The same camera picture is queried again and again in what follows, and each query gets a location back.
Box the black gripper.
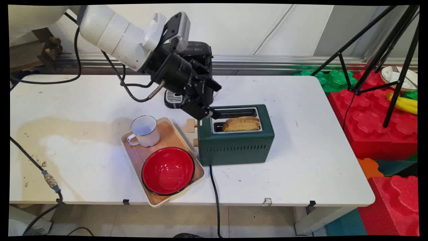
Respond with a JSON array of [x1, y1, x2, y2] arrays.
[[145, 47, 222, 122]]

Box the black coffee machine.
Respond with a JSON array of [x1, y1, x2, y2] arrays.
[[164, 41, 215, 110]]

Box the brown toast slice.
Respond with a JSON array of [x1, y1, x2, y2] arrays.
[[222, 116, 261, 132]]

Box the green two-slot toaster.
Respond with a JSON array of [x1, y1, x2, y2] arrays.
[[197, 104, 275, 166]]

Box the white enamel mug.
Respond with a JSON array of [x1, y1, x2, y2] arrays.
[[126, 115, 160, 148]]

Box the red bowl black rim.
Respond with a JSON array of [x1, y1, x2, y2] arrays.
[[141, 147, 195, 196]]

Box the wooden serving tray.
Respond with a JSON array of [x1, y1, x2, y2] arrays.
[[121, 117, 205, 208]]

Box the green foam block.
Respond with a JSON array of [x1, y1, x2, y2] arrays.
[[294, 69, 358, 93]]

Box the large red foam block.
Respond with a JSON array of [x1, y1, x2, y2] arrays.
[[328, 69, 418, 161]]

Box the white table leg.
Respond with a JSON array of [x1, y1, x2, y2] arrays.
[[294, 206, 358, 236]]

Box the orange foam piece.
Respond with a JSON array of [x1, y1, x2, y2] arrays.
[[357, 157, 385, 179]]

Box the white plate with fork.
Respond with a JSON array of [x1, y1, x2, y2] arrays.
[[381, 66, 418, 92]]

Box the blue foam floor mat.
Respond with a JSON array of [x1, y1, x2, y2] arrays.
[[325, 208, 368, 237]]

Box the metal fork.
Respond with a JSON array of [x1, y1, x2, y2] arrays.
[[391, 66, 417, 88]]

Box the yellow banana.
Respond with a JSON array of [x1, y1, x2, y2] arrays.
[[386, 92, 418, 116]]

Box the teal foam block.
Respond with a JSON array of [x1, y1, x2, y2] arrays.
[[374, 152, 418, 178]]

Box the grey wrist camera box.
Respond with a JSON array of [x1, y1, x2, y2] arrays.
[[162, 12, 191, 54]]

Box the black cable metal plug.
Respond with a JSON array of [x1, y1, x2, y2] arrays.
[[100, 50, 166, 103]]

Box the aluminium wall rail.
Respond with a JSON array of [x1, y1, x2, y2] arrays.
[[57, 53, 418, 76]]

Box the black toaster power cable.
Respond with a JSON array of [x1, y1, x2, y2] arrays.
[[209, 165, 224, 238]]

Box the black looping robot cable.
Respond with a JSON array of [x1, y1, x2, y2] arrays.
[[10, 12, 83, 85]]

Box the black cable metal connector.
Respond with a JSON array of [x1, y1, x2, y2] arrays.
[[9, 137, 64, 236]]

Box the black camera tripod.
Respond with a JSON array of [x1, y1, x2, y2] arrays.
[[311, 5, 420, 128]]

